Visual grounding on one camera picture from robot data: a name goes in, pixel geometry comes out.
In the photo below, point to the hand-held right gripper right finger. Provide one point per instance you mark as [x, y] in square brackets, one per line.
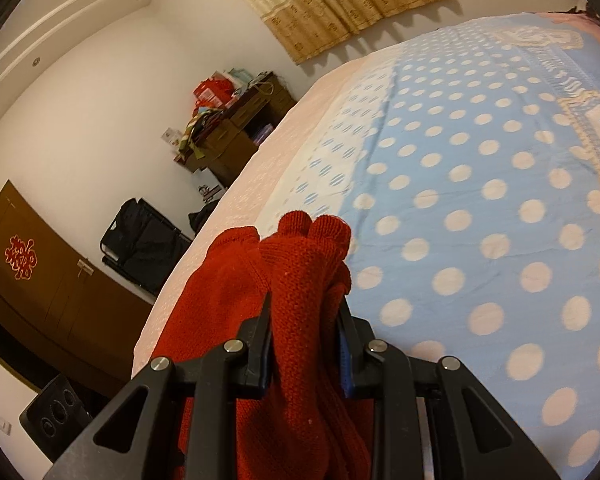
[347, 360]

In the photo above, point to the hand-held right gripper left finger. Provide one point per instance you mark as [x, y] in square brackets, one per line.
[257, 355]

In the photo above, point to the red knitted sweater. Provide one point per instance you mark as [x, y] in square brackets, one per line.
[300, 285]

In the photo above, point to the brown wooden door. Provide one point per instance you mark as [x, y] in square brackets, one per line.
[65, 310]

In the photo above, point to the black bag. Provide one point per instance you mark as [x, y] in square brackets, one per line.
[202, 217]

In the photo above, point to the red paper door decoration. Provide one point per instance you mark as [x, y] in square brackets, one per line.
[21, 257]

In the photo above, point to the black folding chair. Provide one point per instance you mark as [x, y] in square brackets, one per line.
[140, 240]

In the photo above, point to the blue polka-dot blanket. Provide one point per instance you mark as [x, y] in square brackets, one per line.
[455, 185]

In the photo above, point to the dark wooden desk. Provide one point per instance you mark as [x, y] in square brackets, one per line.
[240, 135]

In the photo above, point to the red gift bag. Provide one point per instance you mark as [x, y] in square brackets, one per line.
[211, 92]

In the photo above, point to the beige patterned curtain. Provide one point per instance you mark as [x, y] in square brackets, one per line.
[330, 5]

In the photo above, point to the white wall socket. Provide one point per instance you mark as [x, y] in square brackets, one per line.
[2, 425]

